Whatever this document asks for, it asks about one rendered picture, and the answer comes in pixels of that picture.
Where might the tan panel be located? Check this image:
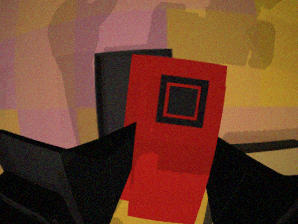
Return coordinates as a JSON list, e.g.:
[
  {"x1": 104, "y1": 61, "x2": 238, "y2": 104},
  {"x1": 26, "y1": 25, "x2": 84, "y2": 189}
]
[{"x1": 202, "y1": 139, "x2": 298, "y2": 224}]

